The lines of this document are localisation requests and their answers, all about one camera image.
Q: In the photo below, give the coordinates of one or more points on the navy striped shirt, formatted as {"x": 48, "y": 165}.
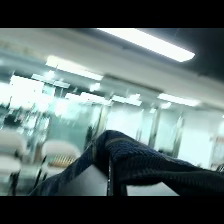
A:
{"x": 143, "y": 160}

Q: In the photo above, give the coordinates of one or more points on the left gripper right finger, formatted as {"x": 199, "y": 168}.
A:
{"x": 119, "y": 186}

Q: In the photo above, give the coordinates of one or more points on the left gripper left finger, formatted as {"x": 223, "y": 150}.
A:
{"x": 108, "y": 185}

